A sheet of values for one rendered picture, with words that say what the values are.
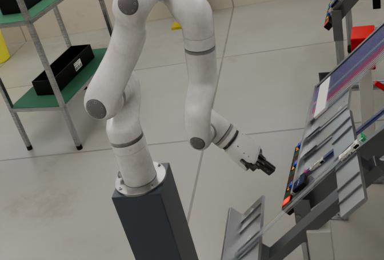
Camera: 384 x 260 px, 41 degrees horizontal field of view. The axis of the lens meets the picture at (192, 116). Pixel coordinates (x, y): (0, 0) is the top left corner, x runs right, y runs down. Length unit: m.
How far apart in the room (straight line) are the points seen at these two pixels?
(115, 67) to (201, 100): 0.28
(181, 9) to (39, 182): 2.26
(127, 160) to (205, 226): 0.99
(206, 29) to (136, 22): 0.19
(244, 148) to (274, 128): 1.67
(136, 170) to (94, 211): 1.25
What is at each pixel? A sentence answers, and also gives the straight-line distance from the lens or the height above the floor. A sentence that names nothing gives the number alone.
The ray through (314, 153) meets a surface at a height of 0.75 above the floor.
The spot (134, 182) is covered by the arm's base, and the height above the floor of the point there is 0.74.
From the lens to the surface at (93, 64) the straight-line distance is 3.96.
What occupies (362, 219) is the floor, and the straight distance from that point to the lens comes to 2.58.
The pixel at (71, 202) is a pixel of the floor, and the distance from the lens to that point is 3.16.
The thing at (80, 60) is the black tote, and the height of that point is 0.42.
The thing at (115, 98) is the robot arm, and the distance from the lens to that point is 1.60.
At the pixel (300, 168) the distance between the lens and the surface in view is 1.71.
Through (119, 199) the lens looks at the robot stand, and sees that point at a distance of 1.85.
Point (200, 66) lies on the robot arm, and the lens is 1.47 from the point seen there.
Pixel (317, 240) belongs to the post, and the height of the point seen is 0.80.
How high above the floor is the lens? 1.77
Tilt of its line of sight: 30 degrees down
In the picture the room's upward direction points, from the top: 15 degrees counter-clockwise
